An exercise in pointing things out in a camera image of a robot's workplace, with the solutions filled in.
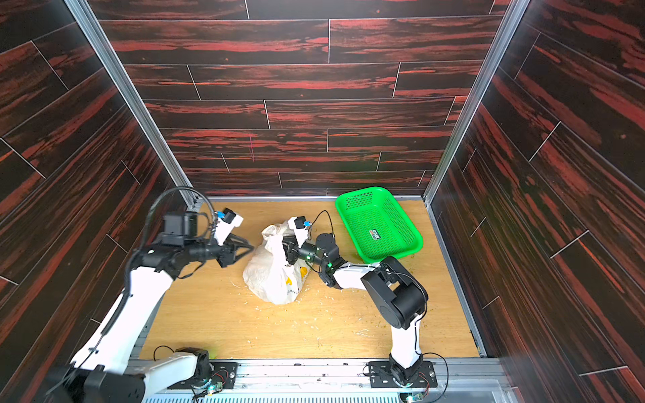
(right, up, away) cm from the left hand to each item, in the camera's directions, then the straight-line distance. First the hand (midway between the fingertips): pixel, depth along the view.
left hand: (251, 245), depth 73 cm
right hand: (+6, +2, +9) cm, 11 cm away
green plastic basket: (+46, +6, +38) cm, 60 cm away
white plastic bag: (+5, -9, +3) cm, 11 cm away
